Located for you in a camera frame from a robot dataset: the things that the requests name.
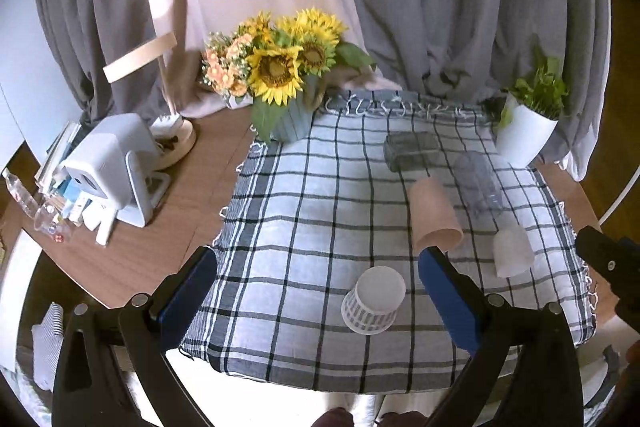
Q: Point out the white pot green plant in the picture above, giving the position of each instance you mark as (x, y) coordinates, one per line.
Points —
(533, 107)

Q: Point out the pink tall cup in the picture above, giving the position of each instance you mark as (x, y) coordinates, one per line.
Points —
(433, 220)

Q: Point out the black white checkered tablecloth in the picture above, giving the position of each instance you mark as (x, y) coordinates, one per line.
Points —
(307, 218)

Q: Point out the white desk lamp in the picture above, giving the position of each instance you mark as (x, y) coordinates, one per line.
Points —
(174, 135)

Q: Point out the clear plastic cup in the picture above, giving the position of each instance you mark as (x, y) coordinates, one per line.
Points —
(478, 185)

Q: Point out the grey curtain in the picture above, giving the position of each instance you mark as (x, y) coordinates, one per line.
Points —
(460, 50)

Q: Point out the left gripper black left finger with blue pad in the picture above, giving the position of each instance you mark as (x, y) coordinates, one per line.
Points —
(90, 388)

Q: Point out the dark glass square tumbler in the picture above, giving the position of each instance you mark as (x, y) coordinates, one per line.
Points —
(411, 151)

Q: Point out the white projector on stand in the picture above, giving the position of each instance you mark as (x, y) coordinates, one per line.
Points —
(116, 165)

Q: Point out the small white cup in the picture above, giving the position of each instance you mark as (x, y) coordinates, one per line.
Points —
(512, 252)

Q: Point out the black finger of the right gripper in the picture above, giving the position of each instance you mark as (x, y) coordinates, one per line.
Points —
(614, 288)

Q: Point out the clear plastic bottle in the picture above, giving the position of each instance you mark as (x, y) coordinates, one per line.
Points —
(20, 194)

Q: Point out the sunflower bouquet in grey vase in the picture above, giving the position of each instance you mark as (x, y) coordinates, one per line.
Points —
(282, 65)

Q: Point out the striped white paper cup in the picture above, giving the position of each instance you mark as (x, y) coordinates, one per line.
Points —
(371, 306)

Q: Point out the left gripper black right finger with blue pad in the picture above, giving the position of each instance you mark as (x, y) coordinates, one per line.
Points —
(545, 388)

